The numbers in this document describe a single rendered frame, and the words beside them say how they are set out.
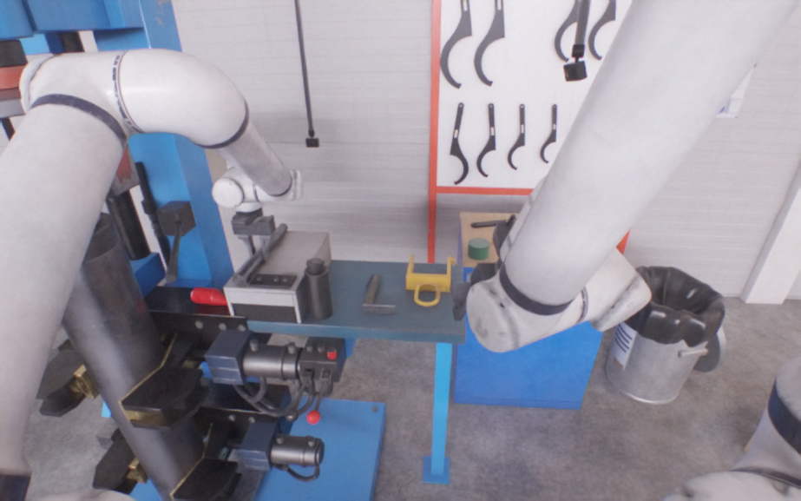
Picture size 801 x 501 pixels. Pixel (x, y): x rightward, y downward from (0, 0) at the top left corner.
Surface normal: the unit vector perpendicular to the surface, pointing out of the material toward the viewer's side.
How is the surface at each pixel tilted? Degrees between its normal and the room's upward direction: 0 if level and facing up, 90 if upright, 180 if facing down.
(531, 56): 90
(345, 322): 0
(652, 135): 105
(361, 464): 0
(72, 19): 90
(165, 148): 90
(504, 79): 90
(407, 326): 0
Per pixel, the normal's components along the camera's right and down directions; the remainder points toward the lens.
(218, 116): 0.78, 0.56
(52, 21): 1.00, 0.04
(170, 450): 0.66, 0.36
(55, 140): 0.47, -0.48
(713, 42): -0.27, 0.70
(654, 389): -0.24, 0.52
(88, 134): 0.87, -0.30
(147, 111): 0.11, 0.71
